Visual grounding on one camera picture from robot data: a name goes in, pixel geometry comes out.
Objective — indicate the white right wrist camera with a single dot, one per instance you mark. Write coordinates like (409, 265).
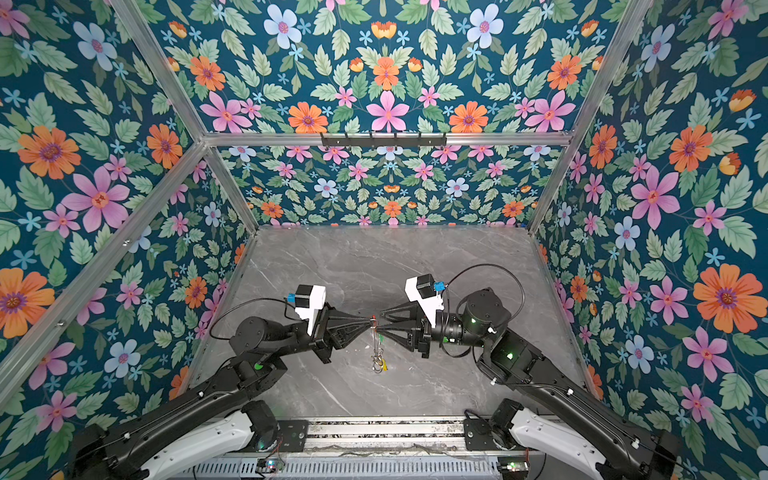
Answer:
(427, 293)

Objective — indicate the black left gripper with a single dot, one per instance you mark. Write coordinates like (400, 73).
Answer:
(335, 329)

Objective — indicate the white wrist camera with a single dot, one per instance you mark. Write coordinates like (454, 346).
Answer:
(308, 301)
(427, 293)

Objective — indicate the metal keyring with red handle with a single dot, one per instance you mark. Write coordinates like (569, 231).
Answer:
(376, 342)

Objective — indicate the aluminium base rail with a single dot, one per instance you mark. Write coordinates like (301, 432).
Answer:
(399, 447)

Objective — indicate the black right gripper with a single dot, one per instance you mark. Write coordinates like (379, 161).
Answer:
(421, 337)

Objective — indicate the black wall hook rail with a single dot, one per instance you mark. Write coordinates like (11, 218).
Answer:
(371, 140)

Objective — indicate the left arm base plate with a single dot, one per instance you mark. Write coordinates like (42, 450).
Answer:
(291, 436)

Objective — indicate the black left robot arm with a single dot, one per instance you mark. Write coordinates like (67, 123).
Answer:
(259, 347)

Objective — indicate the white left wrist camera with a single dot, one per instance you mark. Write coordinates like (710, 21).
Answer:
(308, 301)

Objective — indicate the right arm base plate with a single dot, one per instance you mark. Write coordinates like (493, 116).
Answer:
(482, 434)

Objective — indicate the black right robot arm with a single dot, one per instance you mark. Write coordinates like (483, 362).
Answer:
(587, 435)

